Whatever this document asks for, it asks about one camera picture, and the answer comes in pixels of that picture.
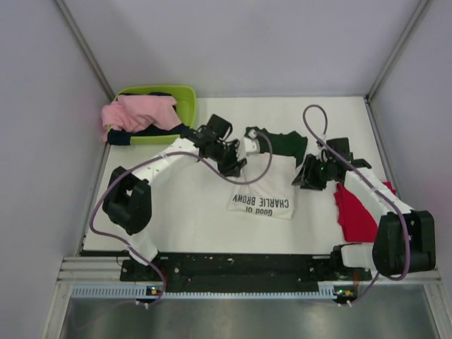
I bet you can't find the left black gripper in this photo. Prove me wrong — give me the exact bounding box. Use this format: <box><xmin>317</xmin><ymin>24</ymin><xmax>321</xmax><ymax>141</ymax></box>
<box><xmin>210</xmin><ymin>141</ymin><xmax>246</xmax><ymax>179</ymax></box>

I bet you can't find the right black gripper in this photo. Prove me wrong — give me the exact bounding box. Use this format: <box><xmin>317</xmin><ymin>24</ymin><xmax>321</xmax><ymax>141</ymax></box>
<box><xmin>292</xmin><ymin>155</ymin><xmax>335</xmax><ymax>191</ymax></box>

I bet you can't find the white and green t-shirt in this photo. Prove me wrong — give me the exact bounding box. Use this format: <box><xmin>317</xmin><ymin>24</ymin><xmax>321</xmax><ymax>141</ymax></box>
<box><xmin>227</xmin><ymin>127</ymin><xmax>307</xmax><ymax>220</ymax></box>

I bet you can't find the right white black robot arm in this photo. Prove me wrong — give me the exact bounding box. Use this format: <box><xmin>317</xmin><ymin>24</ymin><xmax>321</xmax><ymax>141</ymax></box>
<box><xmin>293</xmin><ymin>138</ymin><xmax>436</xmax><ymax>280</ymax></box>

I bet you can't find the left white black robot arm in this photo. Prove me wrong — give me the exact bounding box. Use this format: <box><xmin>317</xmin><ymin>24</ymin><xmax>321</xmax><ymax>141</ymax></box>
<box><xmin>102</xmin><ymin>114</ymin><xmax>256</xmax><ymax>280</ymax></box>

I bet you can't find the lime green plastic basin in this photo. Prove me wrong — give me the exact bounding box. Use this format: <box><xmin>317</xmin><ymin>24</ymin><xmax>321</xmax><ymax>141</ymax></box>
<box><xmin>113</xmin><ymin>85</ymin><xmax>197</xmax><ymax>145</ymax></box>

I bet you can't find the folded red t-shirt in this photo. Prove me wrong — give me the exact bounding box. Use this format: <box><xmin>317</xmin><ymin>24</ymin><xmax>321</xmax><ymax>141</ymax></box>
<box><xmin>334</xmin><ymin>180</ymin><xmax>393</xmax><ymax>244</ymax></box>

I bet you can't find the pink t-shirt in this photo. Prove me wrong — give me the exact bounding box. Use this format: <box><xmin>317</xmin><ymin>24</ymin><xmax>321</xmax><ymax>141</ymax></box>
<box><xmin>101</xmin><ymin>95</ymin><xmax>182</xmax><ymax>142</ymax></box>

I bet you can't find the navy blue t-shirt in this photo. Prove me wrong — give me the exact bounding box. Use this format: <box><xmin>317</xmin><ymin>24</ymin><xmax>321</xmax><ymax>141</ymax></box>
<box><xmin>106</xmin><ymin>92</ymin><xmax>189</xmax><ymax>145</ymax></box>

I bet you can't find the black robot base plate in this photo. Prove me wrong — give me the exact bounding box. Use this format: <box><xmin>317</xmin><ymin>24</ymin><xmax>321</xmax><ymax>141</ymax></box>
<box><xmin>119</xmin><ymin>251</ymin><xmax>357</xmax><ymax>292</ymax></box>

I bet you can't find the grey slotted cable duct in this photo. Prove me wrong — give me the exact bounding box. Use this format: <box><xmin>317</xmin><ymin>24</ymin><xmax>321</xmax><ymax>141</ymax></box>
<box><xmin>71</xmin><ymin>283</ymin><xmax>356</xmax><ymax>301</ymax></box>

